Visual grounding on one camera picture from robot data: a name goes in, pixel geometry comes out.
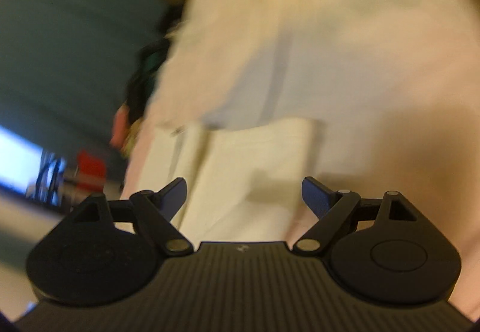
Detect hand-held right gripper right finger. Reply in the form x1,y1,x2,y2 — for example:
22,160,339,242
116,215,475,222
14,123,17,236
293,176,418,256

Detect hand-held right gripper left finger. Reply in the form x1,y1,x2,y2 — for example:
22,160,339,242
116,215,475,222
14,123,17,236
71,178,194,256

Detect cream white sweatpants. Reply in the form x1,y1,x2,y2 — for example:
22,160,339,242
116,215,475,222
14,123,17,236
144,118,320,243

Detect pink garment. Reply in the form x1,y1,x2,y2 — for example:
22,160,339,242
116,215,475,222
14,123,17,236
110,106,131,150

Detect red garment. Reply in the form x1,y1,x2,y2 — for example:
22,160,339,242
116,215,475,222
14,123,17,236
76,151,107,183

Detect black garment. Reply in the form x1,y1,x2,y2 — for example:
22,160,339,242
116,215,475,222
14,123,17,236
123,5,182,132

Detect black framed window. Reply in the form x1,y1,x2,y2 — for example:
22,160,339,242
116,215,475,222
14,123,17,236
0,125,69,206

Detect wide teal curtain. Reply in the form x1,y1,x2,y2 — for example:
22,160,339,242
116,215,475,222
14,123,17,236
0,0,182,186

